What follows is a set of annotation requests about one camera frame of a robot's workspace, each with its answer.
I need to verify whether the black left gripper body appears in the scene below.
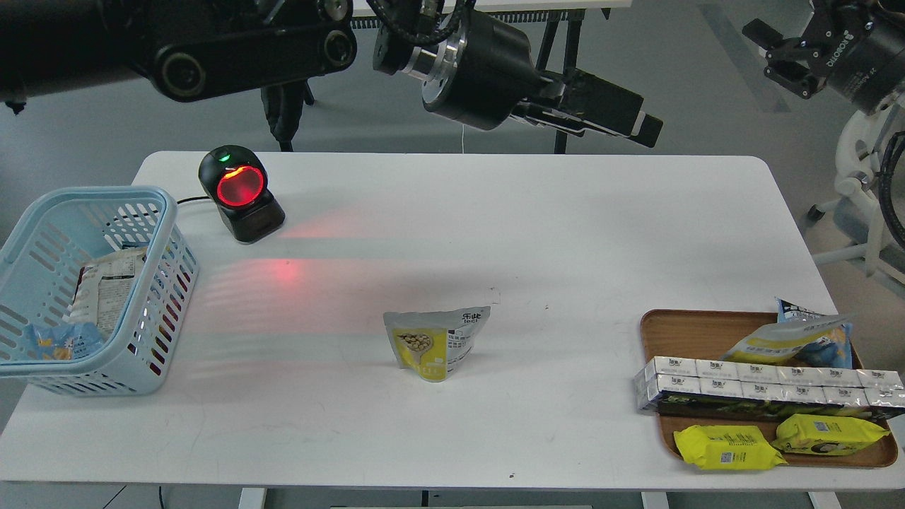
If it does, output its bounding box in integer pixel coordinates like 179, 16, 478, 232
421, 11, 549, 130

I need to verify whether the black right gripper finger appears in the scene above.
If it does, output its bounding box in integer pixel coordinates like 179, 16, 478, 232
742, 18, 814, 61
764, 61, 828, 99

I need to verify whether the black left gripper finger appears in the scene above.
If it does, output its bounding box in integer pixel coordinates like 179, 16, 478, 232
520, 103, 665, 148
543, 69, 643, 112

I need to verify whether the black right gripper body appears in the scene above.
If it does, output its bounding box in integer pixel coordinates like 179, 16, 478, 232
806, 7, 904, 115

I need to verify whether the yellow white bean snack pouch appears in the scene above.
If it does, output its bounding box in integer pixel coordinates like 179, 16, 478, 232
383, 306, 491, 382

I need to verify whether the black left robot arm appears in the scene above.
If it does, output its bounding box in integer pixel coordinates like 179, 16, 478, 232
2, 1, 663, 149

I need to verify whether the yellow silver snack pouch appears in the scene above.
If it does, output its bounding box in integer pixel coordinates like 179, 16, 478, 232
720, 315, 850, 366

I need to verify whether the silver multipack snack box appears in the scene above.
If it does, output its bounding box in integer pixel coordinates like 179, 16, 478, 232
631, 356, 904, 421

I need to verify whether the yellow snack pack left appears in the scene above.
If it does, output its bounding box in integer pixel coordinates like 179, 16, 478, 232
673, 425, 788, 471

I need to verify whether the yellow snack pack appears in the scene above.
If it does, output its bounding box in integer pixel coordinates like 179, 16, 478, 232
673, 425, 788, 471
771, 414, 891, 455

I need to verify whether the yellow snack pack right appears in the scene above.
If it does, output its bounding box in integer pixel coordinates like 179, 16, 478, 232
771, 414, 891, 455

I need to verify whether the white snack bag in basket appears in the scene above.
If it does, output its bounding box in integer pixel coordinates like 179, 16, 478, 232
64, 245, 148, 339

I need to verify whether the light blue plastic basket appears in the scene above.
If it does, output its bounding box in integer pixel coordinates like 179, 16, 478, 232
1, 186, 199, 397

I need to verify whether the blue snack bag in basket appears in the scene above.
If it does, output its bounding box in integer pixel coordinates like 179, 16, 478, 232
23, 322, 106, 361

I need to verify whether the white robot stand base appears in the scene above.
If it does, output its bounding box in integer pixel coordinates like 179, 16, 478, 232
808, 106, 903, 281

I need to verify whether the black barcode scanner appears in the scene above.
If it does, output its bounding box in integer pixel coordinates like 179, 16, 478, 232
198, 144, 286, 244

